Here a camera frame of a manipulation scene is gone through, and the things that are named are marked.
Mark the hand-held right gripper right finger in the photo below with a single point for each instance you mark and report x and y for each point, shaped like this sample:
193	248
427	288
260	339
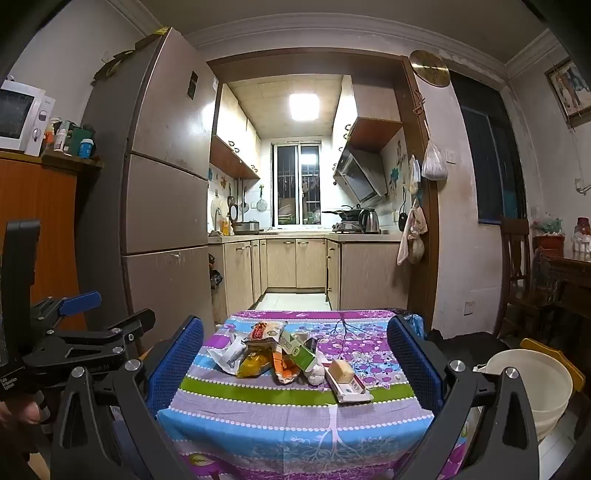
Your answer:
415	364

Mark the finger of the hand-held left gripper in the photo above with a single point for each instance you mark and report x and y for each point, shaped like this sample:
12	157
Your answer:
83	302
115	334

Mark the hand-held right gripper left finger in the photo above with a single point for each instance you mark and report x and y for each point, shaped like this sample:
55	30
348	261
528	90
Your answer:
178	364

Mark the printed white plastic bag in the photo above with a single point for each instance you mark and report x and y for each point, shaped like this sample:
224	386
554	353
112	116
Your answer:
226	357

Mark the white red carton box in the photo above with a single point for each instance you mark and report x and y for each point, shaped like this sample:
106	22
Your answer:
353	391

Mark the yellow snack packet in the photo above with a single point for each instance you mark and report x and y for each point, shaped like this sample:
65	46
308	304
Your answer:
254	364

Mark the green white carton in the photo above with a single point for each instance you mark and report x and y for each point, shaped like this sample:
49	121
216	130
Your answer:
295	353

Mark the white plastic basin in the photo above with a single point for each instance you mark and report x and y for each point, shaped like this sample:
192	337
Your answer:
531	392

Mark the blue bag trash bin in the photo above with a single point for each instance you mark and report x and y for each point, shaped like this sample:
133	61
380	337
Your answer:
415	323

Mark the person's left hand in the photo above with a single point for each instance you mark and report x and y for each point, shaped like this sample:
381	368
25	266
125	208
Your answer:
23	411

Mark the pale yellow chunk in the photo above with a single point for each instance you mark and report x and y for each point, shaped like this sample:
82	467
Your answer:
340	370

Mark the orange wooden cabinet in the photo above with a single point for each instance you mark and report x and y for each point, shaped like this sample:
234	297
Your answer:
37	198

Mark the red white snack packet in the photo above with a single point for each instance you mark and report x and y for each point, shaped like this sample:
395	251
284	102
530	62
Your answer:
265	330

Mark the black bag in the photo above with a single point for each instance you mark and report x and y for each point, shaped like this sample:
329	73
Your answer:
217	277

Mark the orange wrapper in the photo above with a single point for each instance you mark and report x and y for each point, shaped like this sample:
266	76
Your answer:
281	367

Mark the floral covered table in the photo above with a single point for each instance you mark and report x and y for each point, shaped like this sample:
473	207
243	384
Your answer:
277	415

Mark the yellow wooden chair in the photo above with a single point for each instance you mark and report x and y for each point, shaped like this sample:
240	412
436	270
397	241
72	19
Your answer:
538	346

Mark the hanging cloth bags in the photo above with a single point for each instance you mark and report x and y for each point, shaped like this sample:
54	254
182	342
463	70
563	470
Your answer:
411	235

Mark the beige refrigerator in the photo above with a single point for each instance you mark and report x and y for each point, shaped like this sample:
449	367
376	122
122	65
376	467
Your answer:
161	184

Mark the beige base kitchen cabinets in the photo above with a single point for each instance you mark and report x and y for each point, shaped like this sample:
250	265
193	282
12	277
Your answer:
281	263

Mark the dark wooden chair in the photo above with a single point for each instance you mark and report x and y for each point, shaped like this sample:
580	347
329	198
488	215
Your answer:
515	258

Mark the white bottle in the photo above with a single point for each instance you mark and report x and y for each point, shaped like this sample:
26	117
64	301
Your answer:
60	136

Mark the white blue jar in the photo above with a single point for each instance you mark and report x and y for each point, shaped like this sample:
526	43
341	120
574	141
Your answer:
86	146

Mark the steel electric kettle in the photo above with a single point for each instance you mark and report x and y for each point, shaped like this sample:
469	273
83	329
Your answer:
369	221

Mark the gas stove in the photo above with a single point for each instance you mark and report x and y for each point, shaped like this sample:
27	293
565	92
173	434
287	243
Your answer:
346	227

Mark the white microwave oven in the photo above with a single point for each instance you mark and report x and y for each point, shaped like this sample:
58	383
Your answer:
18	115

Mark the black frying pan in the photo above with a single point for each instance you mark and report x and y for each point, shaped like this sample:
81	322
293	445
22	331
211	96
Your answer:
346	213

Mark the dark wooden dining table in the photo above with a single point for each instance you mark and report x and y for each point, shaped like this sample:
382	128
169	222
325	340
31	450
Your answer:
568	277

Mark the red flowerpot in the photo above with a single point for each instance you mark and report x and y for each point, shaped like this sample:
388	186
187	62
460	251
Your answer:
549	242

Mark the small white hanging bag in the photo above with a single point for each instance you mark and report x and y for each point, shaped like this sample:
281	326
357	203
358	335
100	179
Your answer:
413	175

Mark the steel range hood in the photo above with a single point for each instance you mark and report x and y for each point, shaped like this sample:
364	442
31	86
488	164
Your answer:
360	175

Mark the white hanging plastic bag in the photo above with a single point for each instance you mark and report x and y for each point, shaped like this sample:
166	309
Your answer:
434	166

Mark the red lid jar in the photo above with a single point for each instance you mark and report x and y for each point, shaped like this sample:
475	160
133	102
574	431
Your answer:
582	235

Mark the barred kitchen window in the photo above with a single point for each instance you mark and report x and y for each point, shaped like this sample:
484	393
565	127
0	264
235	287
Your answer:
295	184

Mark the dark window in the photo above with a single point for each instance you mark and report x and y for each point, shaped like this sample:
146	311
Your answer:
489	161

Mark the dark folded bag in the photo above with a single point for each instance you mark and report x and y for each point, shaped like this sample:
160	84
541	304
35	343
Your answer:
117	57

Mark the square ceiling light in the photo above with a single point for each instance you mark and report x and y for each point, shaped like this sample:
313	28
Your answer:
304	107

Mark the white wall socket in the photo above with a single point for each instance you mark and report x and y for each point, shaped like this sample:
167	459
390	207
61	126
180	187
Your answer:
469	307

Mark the brown door frame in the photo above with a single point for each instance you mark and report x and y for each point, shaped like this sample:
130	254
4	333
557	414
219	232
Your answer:
431	230

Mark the white wall switch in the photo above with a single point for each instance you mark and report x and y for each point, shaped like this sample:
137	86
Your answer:
450	155

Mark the wall kitchen cabinet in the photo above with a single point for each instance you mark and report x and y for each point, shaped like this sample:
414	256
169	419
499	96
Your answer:
364	120
233	138

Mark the gold wall clock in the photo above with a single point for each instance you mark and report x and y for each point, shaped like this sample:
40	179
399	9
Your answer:
429	68

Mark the framed wall picture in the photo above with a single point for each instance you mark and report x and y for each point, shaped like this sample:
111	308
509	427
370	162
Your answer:
570	90

